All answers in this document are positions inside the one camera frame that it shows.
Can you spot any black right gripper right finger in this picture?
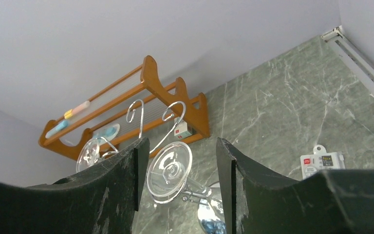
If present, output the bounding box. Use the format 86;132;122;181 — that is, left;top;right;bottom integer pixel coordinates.
216;138;374;234

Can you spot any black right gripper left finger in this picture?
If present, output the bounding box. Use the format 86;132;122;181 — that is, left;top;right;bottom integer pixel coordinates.
0;137;150;234

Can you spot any clear stemmed wine glass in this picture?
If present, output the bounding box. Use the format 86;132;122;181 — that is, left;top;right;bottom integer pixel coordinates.
75;136;108;173

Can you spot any clear tall flute glass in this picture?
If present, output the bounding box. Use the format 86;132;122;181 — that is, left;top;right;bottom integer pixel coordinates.
146;141;227;234

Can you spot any chrome wine glass rack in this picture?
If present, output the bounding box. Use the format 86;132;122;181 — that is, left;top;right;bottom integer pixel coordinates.
96;99;222;234

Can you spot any white packaged ruler card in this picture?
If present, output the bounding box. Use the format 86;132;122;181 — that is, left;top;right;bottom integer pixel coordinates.
300;144;346;179

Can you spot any blue eraser bar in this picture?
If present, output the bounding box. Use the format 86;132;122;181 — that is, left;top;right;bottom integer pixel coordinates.
45;119;69;139

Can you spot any yellow pink eraser bar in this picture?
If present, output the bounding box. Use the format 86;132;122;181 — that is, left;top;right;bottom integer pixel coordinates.
64;100;91;119

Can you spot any orange wooden shelf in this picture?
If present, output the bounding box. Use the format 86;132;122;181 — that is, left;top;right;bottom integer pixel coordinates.
38;56;210;160

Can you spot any aluminium side rail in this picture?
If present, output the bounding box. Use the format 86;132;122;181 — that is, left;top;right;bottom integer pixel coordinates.
320;26;374;97

